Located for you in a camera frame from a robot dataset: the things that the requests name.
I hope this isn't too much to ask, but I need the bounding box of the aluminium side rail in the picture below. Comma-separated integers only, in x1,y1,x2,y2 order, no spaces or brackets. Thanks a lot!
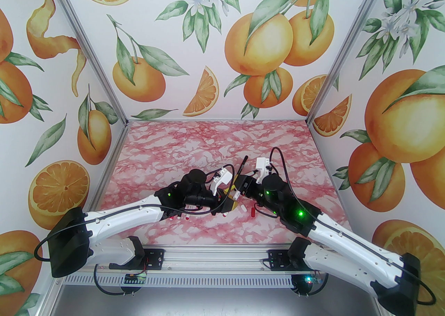
85,121,130,211
307,121,343,204

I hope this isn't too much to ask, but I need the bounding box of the aluminium back rail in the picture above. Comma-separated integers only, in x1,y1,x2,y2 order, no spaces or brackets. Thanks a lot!
126,119,309,124

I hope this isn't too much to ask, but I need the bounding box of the perforated white cable tray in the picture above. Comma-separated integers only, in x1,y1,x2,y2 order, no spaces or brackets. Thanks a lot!
64,274,297,290

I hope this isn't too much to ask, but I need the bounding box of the aluminium frame post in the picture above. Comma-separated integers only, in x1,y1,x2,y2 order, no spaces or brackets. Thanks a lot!
305,0,399,125
41,0,128,129

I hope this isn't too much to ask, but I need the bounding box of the black left camera cable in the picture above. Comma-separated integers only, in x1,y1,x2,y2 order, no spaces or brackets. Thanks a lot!
34,164,235,263

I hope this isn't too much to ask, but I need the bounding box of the controller with green light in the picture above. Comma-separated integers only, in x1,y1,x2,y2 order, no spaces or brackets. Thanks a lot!
294,271,324,297

